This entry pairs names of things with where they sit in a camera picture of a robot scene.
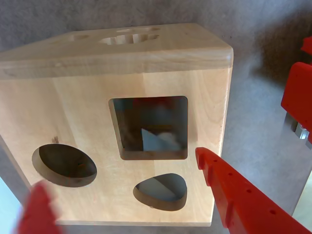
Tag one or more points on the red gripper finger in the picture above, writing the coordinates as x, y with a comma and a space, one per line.
243, 209
39, 214

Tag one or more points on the red robot arm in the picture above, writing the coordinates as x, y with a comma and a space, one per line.
298, 97

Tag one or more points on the wooden shape sorter box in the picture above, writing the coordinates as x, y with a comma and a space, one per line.
73, 109

